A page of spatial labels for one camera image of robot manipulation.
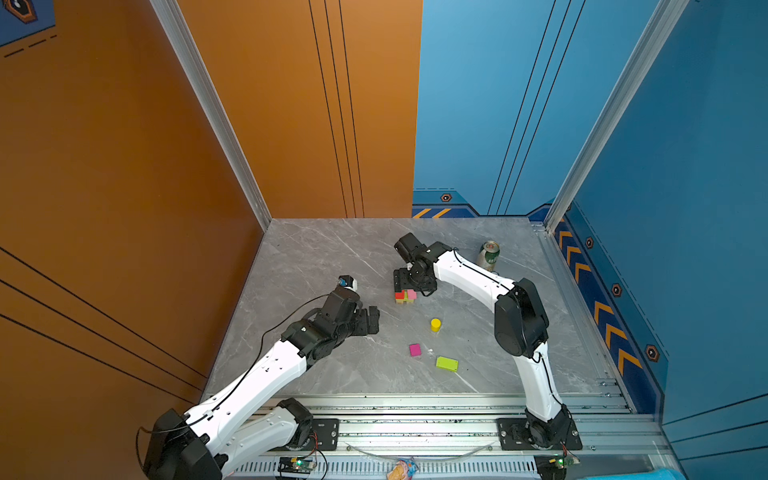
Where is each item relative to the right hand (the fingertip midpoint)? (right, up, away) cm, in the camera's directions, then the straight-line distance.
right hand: (404, 287), depth 94 cm
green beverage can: (+28, +10, +5) cm, 31 cm away
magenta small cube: (+3, -18, -7) cm, 19 cm away
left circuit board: (-27, -40, -23) cm, 53 cm away
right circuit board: (+37, -38, -24) cm, 58 cm away
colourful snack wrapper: (-1, -38, -28) cm, 47 cm away
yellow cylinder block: (+9, -11, -5) cm, 15 cm away
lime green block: (0, -5, +3) cm, 5 cm away
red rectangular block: (-2, -3, +3) cm, 4 cm away
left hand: (-11, -5, -14) cm, 18 cm away
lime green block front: (+12, -20, -10) cm, 26 cm away
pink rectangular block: (+2, -2, +1) cm, 3 cm away
